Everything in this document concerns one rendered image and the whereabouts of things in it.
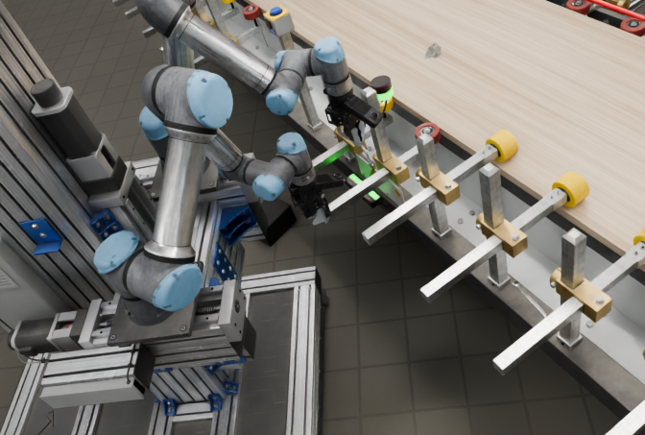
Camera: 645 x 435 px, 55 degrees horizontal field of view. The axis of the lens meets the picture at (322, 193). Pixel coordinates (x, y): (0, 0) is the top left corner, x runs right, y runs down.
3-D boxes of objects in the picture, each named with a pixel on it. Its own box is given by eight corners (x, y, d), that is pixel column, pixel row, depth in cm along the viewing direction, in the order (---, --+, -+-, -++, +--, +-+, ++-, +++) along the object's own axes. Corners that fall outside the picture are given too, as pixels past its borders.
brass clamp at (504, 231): (512, 260, 156) (511, 248, 153) (474, 230, 165) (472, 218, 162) (529, 246, 158) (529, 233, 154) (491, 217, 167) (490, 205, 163)
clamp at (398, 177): (397, 185, 197) (395, 175, 194) (373, 165, 207) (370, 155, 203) (412, 176, 199) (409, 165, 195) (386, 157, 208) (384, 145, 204)
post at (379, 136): (394, 205, 213) (366, 94, 180) (388, 199, 216) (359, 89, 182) (402, 199, 214) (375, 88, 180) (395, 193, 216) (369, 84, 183)
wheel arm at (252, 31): (184, 78, 282) (180, 70, 279) (181, 75, 284) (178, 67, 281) (264, 32, 292) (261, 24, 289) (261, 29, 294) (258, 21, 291)
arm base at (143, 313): (122, 329, 158) (102, 307, 151) (135, 280, 168) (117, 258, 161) (177, 322, 155) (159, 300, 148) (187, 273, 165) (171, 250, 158)
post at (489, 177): (499, 291, 178) (489, 175, 144) (490, 283, 180) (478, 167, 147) (509, 284, 179) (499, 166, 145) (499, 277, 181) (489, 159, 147)
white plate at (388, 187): (405, 212, 205) (400, 192, 198) (360, 174, 223) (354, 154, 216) (407, 211, 205) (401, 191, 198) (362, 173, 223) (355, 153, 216)
